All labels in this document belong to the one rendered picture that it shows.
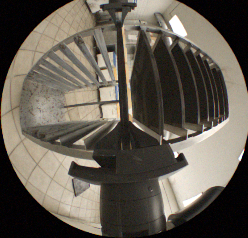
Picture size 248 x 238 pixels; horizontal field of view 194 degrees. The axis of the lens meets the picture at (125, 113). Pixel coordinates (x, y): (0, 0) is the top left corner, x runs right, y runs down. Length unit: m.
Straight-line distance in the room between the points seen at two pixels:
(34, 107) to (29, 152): 0.47
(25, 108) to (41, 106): 0.20
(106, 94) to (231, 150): 3.84
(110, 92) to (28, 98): 2.27
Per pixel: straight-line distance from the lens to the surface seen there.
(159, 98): 0.19
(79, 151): 0.21
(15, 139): 0.97
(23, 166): 1.05
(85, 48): 0.45
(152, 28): 0.39
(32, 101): 0.87
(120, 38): 0.22
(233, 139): 2.14
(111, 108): 2.65
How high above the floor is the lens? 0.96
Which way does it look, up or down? 1 degrees up
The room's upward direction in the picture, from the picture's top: 86 degrees clockwise
